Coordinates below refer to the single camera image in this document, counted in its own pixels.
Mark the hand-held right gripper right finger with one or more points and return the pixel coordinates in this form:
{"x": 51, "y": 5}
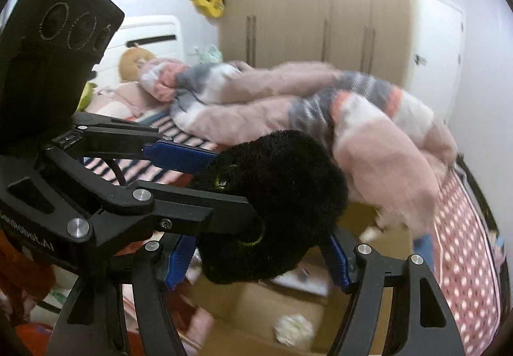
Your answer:
{"x": 339, "y": 264}

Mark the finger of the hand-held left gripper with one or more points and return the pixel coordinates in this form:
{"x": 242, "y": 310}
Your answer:
{"x": 188, "y": 209}
{"x": 180, "y": 157}

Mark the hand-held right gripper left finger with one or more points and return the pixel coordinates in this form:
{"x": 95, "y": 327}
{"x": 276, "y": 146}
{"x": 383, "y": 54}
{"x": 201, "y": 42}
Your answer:
{"x": 179, "y": 262}

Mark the cardboard box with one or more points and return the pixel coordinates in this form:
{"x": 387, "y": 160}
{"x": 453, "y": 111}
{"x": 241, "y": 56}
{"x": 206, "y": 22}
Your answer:
{"x": 264, "y": 300}

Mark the black plush toy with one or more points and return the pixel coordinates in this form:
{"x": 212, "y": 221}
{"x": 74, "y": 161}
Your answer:
{"x": 288, "y": 195}

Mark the striped bed sheet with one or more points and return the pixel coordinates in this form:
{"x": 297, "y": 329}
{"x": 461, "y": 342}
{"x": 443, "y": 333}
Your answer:
{"x": 180, "y": 133}

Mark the white paper sheet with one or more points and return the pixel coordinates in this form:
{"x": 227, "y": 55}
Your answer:
{"x": 304, "y": 280}

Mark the green plush toy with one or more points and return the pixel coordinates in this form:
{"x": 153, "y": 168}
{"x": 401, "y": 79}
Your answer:
{"x": 87, "y": 93}

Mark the pink pillow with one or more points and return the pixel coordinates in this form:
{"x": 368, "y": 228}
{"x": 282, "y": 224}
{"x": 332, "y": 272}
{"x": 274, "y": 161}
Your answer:
{"x": 128, "y": 99}

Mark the white fluffy ball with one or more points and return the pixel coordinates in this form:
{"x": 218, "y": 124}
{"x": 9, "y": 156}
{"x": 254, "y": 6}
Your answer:
{"x": 293, "y": 328}

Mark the brown plush toy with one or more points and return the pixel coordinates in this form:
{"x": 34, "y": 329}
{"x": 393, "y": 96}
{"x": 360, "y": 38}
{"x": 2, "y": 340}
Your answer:
{"x": 132, "y": 61}

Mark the pale green plastic bag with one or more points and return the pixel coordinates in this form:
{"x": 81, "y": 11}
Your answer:
{"x": 210, "y": 54}

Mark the white bed headboard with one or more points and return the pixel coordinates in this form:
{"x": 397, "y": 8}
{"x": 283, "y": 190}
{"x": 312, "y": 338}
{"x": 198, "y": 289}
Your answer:
{"x": 148, "y": 33}

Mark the pink striped fleece blanket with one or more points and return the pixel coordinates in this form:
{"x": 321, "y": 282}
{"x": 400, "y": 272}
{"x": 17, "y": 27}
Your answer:
{"x": 280, "y": 99}

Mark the pink polka dot bedding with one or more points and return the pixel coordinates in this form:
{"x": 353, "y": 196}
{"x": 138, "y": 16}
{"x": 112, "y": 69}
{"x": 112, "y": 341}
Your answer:
{"x": 465, "y": 259}

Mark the beige wooden wardrobe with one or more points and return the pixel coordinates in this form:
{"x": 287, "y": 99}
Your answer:
{"x": 304, "y": 7}

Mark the white door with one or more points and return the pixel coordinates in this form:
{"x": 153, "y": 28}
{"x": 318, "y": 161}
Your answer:
{"x": 437, "y": 39}

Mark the dark bed frame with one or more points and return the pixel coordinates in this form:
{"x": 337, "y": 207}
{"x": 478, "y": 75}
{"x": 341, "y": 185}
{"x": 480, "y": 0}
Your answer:
{"x": 479, "y": 195}

